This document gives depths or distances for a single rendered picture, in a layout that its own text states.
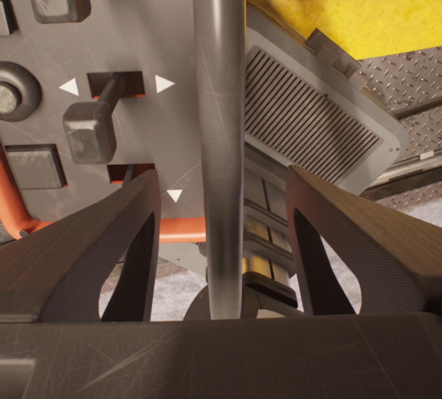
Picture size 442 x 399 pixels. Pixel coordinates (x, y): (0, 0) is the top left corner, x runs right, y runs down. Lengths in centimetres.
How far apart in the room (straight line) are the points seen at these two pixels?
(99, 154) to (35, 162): 9
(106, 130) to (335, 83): 70
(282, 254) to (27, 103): 55
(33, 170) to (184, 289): 135
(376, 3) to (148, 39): 91
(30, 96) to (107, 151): 7
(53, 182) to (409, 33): 100
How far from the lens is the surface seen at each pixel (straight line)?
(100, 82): 34
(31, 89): 22
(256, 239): 67
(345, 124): 86
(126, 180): 22
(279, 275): 68
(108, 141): 16
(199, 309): 60
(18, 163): 25
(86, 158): 16
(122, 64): 21
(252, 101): 80
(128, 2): 20
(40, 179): 25
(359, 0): 106
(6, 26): 21
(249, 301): 54
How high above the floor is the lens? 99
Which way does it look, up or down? 55 degrees down
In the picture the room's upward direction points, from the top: 178 degrees clockwise
